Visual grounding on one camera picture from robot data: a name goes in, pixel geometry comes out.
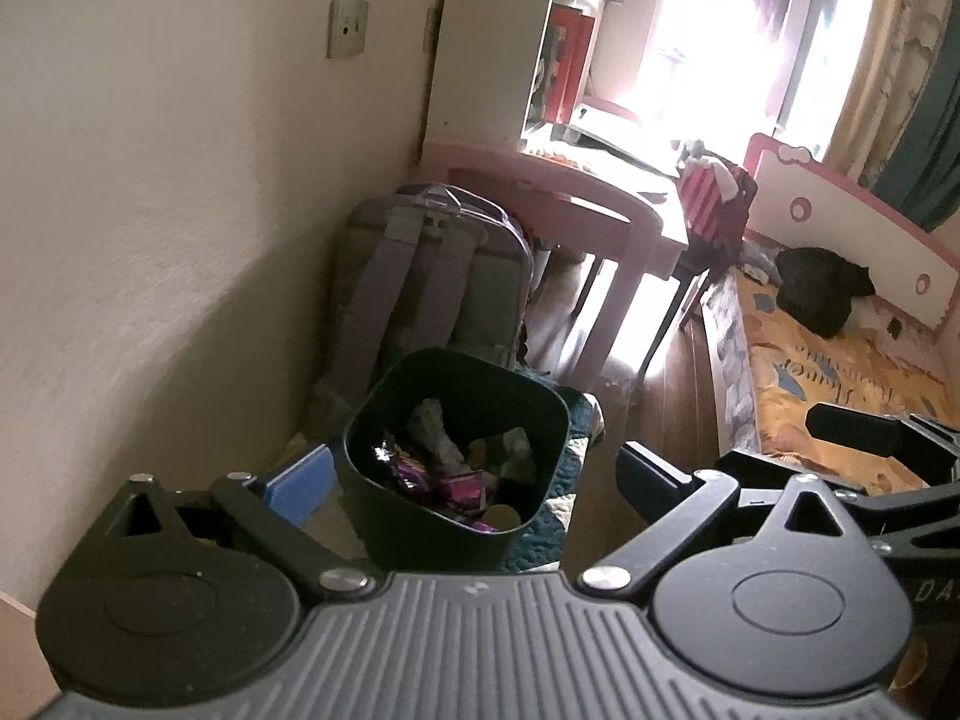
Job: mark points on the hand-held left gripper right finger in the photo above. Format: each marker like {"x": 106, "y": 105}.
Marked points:
{"x": 646, "y": 480}

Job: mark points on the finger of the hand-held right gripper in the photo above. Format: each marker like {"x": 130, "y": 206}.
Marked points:
{"x": 889, "y": 506}
{"x": 855, "y": 429}

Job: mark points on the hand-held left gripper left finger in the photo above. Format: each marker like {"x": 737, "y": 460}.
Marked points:
{"x": 304, "y": 484}

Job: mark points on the purple snack bag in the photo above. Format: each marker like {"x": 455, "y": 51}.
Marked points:
{"x": 420, "y": 480}

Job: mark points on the white torn wrapper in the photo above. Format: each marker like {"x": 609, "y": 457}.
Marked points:
{"x": 516, "y": 451}

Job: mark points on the tan round lid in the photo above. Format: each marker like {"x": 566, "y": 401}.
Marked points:
{"x": 502, "y": 517}

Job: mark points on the dark green trash bin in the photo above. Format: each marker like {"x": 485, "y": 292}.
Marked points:
{"x": 420, "y": 382}

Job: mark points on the bed with floral sheet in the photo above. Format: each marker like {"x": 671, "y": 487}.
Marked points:
{"x": 795, "y": 375}

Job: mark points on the teal patchwork quilt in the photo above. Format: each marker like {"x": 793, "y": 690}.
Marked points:
{"x": 561, "y": 484}

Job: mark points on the small black object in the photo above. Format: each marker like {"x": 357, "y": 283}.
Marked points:
{"x": 894, "y": 328}

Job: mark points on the black cloth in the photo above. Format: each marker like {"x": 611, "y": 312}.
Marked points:
{"x": 821, "y": 289}

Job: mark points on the grey cloth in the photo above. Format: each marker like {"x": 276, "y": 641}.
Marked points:
{"x": 757, "y": 262}

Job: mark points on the white pink headboard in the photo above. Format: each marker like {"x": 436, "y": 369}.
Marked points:
{"x": 847, "y": 217}

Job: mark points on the dark chair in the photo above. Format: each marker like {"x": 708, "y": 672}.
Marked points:
{"x": 701, "y": 270}

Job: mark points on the grey backpack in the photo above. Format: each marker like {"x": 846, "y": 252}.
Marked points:
{"x": 420, "y": 292}

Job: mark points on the blue grey bin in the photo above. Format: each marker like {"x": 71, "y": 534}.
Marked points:
{"x": 540, "y": 270}

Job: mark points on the red striped bag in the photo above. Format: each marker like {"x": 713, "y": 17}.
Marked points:
{"x": 709, "y": 214}

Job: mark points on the green curtain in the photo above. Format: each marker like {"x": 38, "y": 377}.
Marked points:
{"x": 926, "y": 157}

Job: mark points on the pink desk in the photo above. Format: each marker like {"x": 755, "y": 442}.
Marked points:
{"x": 585, "y": 202}

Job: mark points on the white cloth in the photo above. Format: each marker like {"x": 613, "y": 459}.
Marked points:
{"x": 712, "y": 165}

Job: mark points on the wooden furniture panel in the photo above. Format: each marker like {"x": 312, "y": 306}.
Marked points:
{"x": 22, "y": 652}

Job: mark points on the yellow curtain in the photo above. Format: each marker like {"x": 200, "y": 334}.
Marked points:
{"x": 892, "y": 52}

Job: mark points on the row of books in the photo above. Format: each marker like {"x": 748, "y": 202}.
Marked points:
{"x": 566, "y": 60}

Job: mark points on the white desk hutch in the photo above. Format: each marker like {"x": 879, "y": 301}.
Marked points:
{"x": 480, "y": 52}

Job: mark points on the beige wall outlet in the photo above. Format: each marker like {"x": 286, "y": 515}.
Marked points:
{"x": 347, "y": 28}

